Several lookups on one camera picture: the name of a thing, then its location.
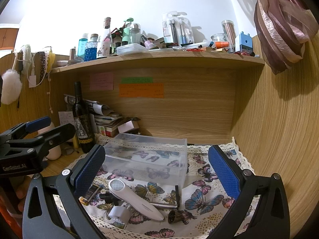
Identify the black yellow battery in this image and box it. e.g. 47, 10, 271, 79
80, 183, 102, 206

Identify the white handheld beauty device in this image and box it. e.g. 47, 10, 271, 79
108, 178, 164, 222

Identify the white charger plug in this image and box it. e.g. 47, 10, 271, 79
108, 203, 135, 224

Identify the cream ceramic mug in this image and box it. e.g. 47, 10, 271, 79
38, 122, 62, 160

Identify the white paper note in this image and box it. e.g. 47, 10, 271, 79
58, 111, 75, 126

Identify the dark wine bottle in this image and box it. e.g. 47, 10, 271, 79
72, 81, 95, 153

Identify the white fluffy pompom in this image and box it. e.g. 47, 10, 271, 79
1, 69, 22, 105

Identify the stack of books papers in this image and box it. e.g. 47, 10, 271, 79
64, 94, 124, 138

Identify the butterfly print table cloth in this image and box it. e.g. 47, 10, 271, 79
53, 133, 260, 239

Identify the pink sticky note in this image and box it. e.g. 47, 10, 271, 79
90, 72, 114, 91

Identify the small pink white box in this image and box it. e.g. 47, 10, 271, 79
117, 120, 139, 133

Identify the clear plastic storage box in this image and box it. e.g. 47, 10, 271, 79
103, 133, 188, 189

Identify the brown small bell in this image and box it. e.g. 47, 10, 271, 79
168, 210, 192, 224

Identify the black hex key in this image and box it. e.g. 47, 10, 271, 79
149, 184, 181, 210

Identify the green sticky note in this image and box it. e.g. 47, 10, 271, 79
121, 77, 153, 84

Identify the light blue liquid bottle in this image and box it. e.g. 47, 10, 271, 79
77, 33, 88, 58

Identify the blue bead bottle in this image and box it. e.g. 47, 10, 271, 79
84, 33, 98, 62

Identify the orange sticky note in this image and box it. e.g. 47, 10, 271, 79
119, 83, 164, 98

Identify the clear flat plastic case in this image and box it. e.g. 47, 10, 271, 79
116, 43, 149, 56

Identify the green cap bottle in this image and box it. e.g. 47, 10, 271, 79
122, 18, 134, 46

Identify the packaged toothbrush set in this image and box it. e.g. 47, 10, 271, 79
162, 11, 195, 46

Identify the blue plastic block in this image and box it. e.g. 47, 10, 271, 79
239, 32, 253, 54

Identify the orange cap marker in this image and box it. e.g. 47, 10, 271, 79
209, 41, 229, 49

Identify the clear tube of sticks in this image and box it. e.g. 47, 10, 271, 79
221, 20, 236, 52

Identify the pink striped curtain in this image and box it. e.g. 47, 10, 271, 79
254, 0, 318, 74

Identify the white hanging charger cable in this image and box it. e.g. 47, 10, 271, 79
15, 45, 49, 89

